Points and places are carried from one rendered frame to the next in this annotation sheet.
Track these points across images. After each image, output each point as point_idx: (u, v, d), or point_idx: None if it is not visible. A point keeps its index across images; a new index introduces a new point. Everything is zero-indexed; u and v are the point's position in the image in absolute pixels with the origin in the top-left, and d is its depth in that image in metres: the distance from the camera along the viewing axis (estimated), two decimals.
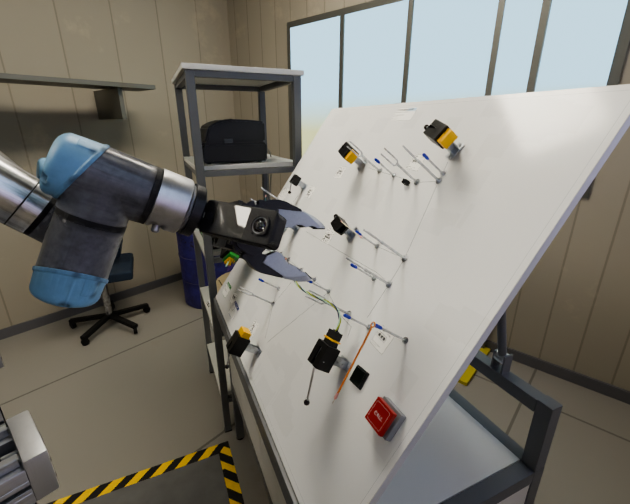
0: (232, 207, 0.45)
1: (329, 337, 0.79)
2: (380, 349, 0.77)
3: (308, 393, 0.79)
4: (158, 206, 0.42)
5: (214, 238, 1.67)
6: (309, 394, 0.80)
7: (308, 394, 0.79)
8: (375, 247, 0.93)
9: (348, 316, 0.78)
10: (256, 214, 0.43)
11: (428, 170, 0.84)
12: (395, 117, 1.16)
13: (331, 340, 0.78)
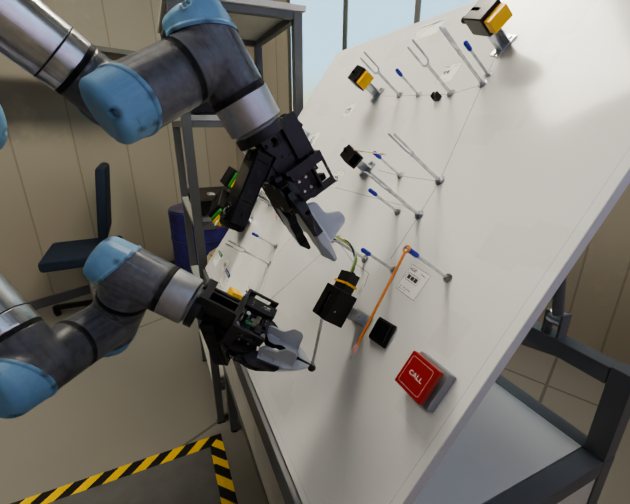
0: (245, 178, 0.47)
1: (342, 280, 0.59)
2: (411, 294, 0.57)
3: (313, 355, 0.60)
4: (218, 116, 0.46)
5: (204, 201, 1.47)
6: (315, 356, 0.60)
7: (313, 356, 0.60)
8: (398, 177, 0.73)
9: (367, 252, 0.58)
10: (232, 204, 0.47)
11: (470, 66, 0.64)
12: (416, 36, 0.96)
13: (344, 283, 0.58)
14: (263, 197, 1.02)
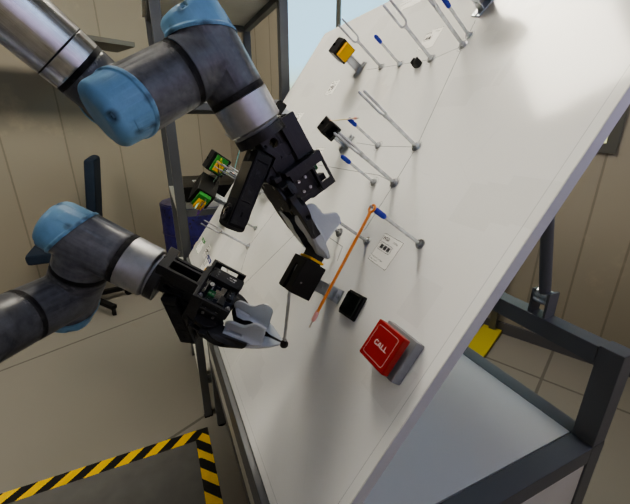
0: (244, 178, 0.47)
1: (307, 255, 0.55)
2: (383, 264, 0.53)
3: (284, 331, 0.56)
4: (217, 117, 0.46)
5: (187, 187, 1.43)
6: (286, 332, 0.56)
7: (284, 332, 0.56)
8: (376, 148, 0.69)
9: None
10: (232, 205, 0.47)
11: (449, 25, 0.60)
12: (400, 7, 0.92)
13: (309, 258, 0.54)
14: None
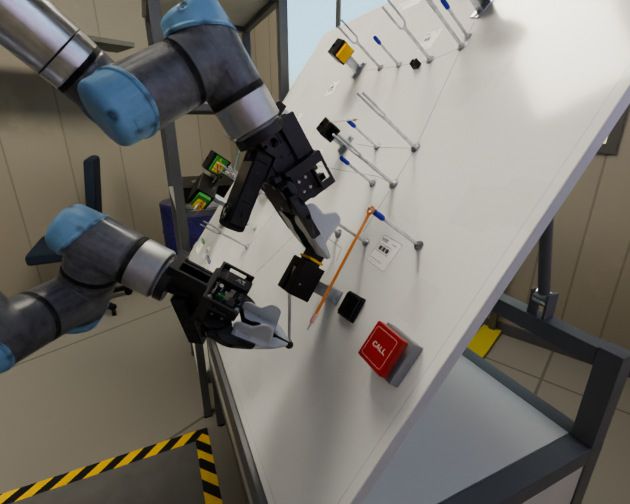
0: (244, 178, 0.47)
1: (307, 255, 0.55)
2: (382, 265, 0.53)
3: (288, 332, 0.57)
4: (217, 117, 0.46)
5: (187, 188, 1.43)
6: (290, 333, 0.57)
7: (288, 333, 0.57)
8: (375, 149, 0.69)
9: None
10: (232, 205, 0.47)
11: (448, 26, 0.60)
12: (399, 8, 0.92)
13: (308, 258, 0.54)
14: None
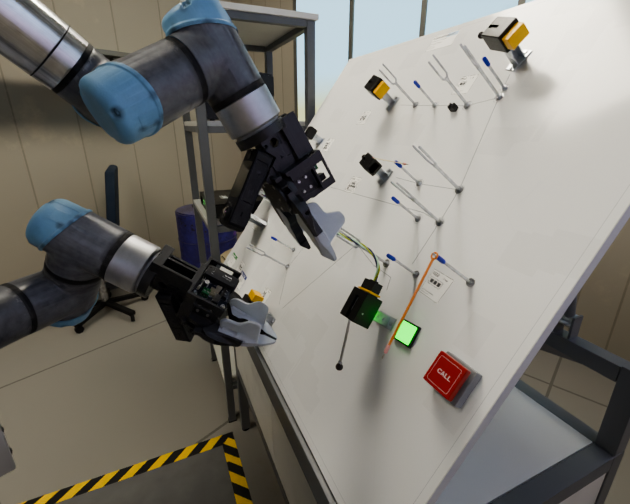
0: (244, 178, 0.47)
1: (366, 289, 0.62)
2: (435, 297, 0.60)
3: (341, 355, 0.63)
4: (217, 116, 0.46)
5: (218, 205, 1.50)
6: (342, 356, 0.63)
7: (341, 356, 0.63)
8: (417, 185, 0.77)
9: (392, 257, 0.62)
10: (232, 205, 0.47)
11: (488, 80, 0.68)
12: (430, 46, 0.99)
13: (368, 292, 0.61)
14: None
